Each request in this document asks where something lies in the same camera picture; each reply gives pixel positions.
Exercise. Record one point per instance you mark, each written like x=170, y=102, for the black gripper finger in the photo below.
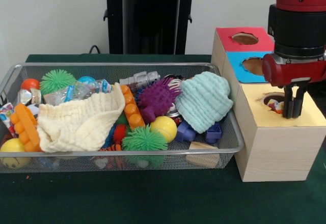
x=287, y=104
x=298, y=104

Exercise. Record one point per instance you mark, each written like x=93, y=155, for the purple spiky rubber toy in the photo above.
x=156, y=96

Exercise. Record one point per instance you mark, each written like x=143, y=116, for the cream knitted cloth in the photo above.
x=76, y=122

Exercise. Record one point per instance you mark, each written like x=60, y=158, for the mint green knitted cloth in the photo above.
x=202, y=99

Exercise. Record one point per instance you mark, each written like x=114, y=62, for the green spiky rubber ball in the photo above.
x=144, y=140
x=56, y=80

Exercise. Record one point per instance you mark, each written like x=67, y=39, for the colourful dotted cloth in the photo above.
x=276, y=105

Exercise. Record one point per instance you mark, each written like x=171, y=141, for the orange toy building brick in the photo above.
x=24, y=124
x=132, y=112

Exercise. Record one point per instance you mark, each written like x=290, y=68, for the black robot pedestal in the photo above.
x=152, y=17

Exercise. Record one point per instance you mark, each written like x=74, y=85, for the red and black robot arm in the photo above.
x=298, y=25

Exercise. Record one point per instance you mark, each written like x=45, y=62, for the yellow plastic ball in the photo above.
x=163, y=127

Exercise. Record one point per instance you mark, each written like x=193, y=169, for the wooden box with three holes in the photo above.
x=280, y=152

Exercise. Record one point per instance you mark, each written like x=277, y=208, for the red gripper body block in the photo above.
x=293, y=72

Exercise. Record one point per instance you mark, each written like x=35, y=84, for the plain wooden wedge block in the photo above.
x=202, y=146

